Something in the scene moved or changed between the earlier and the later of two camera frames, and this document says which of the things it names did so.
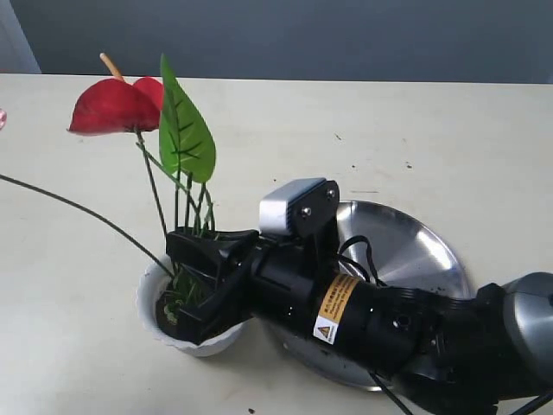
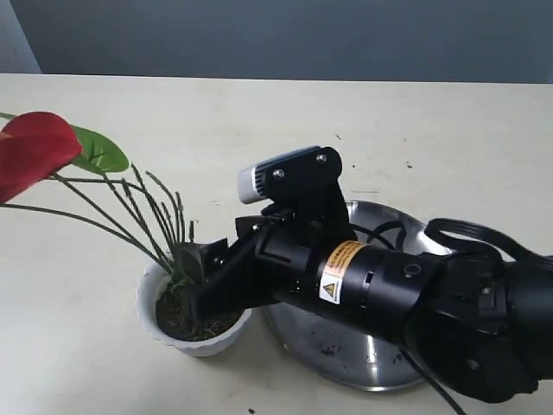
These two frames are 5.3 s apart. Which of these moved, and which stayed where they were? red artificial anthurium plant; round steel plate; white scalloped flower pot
Moved: red artificial anthurium plant
Stayed: round steel plate; white scalloped flower pot
